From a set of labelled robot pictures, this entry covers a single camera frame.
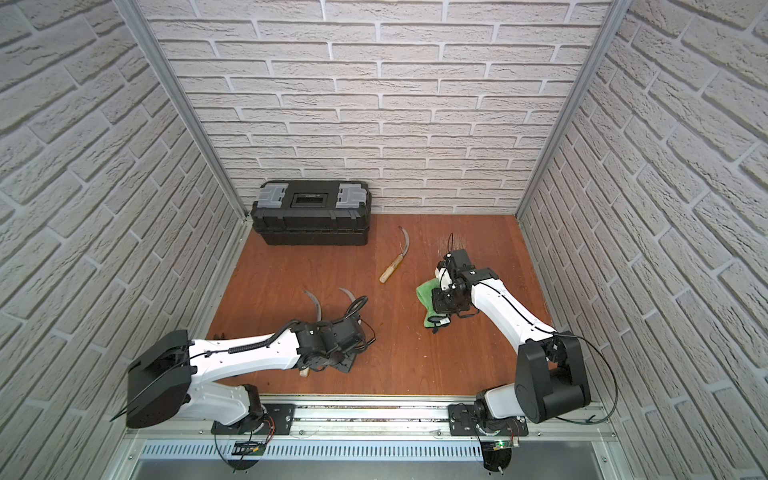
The black plastic toolbox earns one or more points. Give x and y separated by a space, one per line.
313 213

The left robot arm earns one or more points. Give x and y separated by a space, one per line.
183 378

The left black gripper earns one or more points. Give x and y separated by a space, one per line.
335 360

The green rag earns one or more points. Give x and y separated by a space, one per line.
433 320

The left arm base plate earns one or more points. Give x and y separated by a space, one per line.
274 417

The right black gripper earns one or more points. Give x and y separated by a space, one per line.
439 305

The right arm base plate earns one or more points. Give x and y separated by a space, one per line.
469 420

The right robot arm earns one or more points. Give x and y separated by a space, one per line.
550 378

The aluminium front rail frame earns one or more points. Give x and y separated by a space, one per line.
377 429

